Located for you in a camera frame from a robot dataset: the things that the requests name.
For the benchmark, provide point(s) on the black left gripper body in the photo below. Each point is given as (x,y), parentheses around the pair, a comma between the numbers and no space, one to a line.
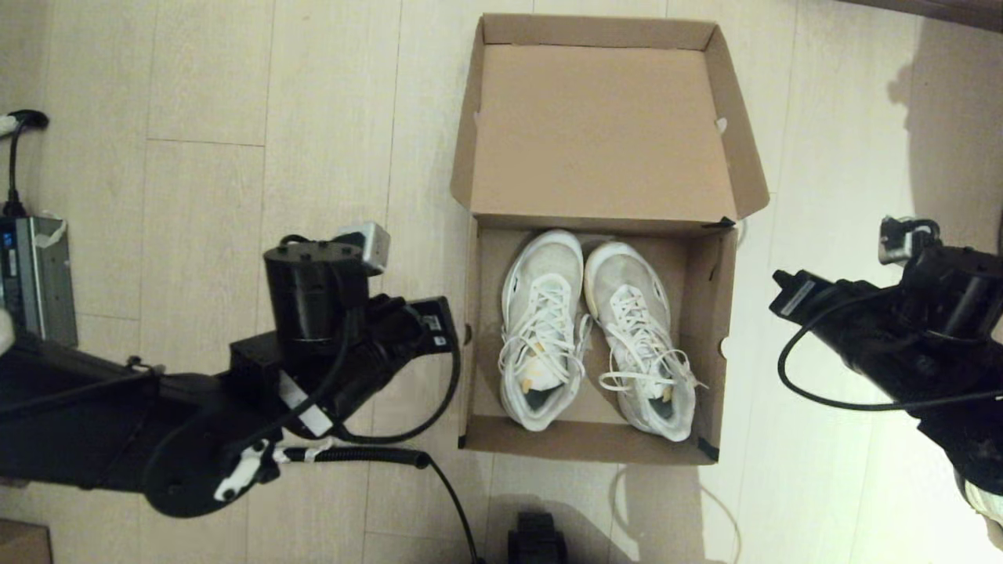
(415,333)

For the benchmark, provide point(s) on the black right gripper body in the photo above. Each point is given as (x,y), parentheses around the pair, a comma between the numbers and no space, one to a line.
(803,298)

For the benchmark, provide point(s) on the white mesh sneaker orange tongue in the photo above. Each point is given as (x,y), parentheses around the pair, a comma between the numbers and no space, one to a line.
(541,329)

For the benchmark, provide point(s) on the brown cardboard shoe box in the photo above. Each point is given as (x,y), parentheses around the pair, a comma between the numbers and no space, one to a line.
(603,133)

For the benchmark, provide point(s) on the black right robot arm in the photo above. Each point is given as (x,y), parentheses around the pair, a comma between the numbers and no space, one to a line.
(925,352)

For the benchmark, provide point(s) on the black and silver robot base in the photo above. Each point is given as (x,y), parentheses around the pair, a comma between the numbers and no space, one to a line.
(537,540)

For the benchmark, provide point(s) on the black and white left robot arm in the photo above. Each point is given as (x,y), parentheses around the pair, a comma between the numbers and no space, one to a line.
(94,423)

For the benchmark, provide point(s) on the white shoe of bystander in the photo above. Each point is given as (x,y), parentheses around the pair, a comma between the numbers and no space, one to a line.
(983,501)

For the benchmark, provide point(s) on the brown cardboard piece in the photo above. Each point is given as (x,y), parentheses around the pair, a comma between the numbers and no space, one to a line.
(23,544)

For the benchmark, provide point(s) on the white tape piece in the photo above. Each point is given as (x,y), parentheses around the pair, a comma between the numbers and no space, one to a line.
(317,450)

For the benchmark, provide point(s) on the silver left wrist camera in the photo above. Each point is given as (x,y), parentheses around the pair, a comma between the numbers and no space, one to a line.
(368,244)

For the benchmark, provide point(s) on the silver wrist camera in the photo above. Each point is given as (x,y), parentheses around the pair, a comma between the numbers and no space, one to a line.
(901,239)
(368,244)

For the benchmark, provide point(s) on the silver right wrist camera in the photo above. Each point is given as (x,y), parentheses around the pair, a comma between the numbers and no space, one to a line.
(901,239)

